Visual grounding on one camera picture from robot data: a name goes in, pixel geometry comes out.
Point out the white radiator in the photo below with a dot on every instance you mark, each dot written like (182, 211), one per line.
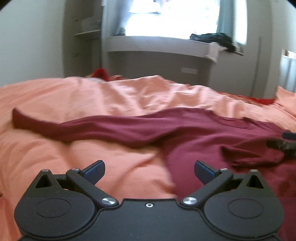
(288, 70)

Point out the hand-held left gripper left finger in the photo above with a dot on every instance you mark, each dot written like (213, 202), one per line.
(95, 172)

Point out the maroon long-sleeve shirt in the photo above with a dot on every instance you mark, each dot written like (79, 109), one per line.
(185, 129)

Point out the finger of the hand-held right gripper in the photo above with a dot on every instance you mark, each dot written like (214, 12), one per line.
(289, 134)
(283, 145)

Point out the pale curtain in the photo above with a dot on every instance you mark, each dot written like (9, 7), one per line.
(227, 18)

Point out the orange duvet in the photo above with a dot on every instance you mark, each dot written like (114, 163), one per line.
(69, 97)

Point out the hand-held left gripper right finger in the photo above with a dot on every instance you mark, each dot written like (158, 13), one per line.
(203, 172)

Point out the window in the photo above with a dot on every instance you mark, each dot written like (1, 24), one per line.
(172, 18)

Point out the red bed sheet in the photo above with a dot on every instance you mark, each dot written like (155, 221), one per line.
(260, 101)

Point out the grey window bench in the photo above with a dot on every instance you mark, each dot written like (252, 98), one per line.
(159, 52)

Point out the white cloth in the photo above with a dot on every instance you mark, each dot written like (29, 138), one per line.
(214, 52)

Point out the dark clothes pile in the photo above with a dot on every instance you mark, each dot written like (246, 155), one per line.
(214, 38)

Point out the red cloth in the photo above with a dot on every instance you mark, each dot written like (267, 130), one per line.
(103, 73)

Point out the grey desk with drawers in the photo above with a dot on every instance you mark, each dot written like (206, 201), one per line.
(79, 41)

